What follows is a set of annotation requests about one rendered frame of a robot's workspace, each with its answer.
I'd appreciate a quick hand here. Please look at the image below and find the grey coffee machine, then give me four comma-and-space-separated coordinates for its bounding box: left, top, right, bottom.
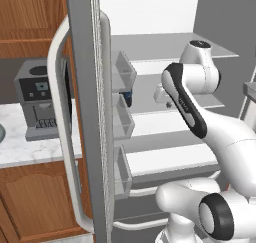
13, 56, 73, 142

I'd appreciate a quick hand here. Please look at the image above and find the wooden base cupboard door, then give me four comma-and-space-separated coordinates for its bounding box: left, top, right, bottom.
0, 160, 94, 243

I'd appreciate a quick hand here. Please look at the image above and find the dark blue container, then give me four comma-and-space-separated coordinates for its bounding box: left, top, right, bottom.
119, 90, 134, 108

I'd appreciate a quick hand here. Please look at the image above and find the white drawer handle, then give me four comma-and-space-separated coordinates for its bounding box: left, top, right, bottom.
113, 217, 170, 232

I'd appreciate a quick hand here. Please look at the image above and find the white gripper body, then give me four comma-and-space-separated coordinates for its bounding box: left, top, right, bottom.
153, 83, 175, 107

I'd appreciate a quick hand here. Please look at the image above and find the grey open fridge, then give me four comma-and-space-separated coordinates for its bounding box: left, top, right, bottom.
96, 0, 256, 243

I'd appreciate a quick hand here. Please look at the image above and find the white fridge drawer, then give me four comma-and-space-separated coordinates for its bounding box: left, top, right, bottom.
125, 142, 222, 185

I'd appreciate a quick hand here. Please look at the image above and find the clear door bin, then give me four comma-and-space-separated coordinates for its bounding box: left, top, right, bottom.
113, 144, 133, 200
111, 50, 138, 93
112, 93, 136, 142

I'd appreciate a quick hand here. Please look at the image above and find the grey glass fridge shelf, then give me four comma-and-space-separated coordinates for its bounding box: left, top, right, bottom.
111, 32, 240, 63
128, 74, 226, 115
114, 129, 216, 155

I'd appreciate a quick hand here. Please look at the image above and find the grey fridge door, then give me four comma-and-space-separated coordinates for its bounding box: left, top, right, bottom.
64, 0, 116, 243

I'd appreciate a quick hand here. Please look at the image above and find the wooden wall cupboard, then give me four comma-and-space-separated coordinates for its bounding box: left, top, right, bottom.
0, 0, 73, 60

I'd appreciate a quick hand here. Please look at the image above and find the grey green round object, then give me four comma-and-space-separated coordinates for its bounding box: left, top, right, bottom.
0, 123, 7, 145

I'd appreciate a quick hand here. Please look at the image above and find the white fridge door handle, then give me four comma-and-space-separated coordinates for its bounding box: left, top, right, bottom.
46, 10, 112, 234

